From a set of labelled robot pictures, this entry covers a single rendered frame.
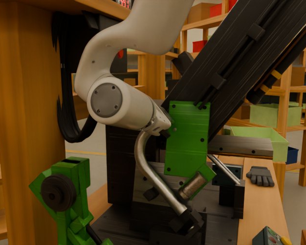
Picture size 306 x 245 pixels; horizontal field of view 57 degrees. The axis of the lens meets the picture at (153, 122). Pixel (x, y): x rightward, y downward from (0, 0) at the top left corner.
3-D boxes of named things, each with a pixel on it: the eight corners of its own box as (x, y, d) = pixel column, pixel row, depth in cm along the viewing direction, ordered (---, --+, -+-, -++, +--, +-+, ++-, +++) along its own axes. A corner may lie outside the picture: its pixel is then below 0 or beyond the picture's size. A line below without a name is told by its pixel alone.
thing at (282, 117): (274, 194, 317) (293, -38, 274) (174, 145, 523) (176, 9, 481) (307, 185, 339) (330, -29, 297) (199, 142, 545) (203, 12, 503)
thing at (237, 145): (269, 147, 97) (270, 138, 97) (272, 160, 82) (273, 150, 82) (161, 138, 110) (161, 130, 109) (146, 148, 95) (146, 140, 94)
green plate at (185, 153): (208, 177, 83) (213, 106, 85) (204, 179, 76) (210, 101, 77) (171, 172, 87) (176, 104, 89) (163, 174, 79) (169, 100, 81)
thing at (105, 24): (128, 73, 90) (128, 23, 87) (102, 73, 74) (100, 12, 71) (94, 73, 94) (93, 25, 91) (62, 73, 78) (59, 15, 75)
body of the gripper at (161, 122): (164, 117, 61) (176, 123, 71) (137, 83, 64) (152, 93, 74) (139, 140, 62) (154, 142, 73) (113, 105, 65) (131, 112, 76)
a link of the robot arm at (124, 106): (107, 113, 63) (138, 137, 60) (72, 104, 50) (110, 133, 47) (127, 81, 62) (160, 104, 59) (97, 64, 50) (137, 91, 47)
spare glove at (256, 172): (245, 169, 133) (245, 164, 133) (269, 171, 130) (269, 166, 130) (246, 185, 114) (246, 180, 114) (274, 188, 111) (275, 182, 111)
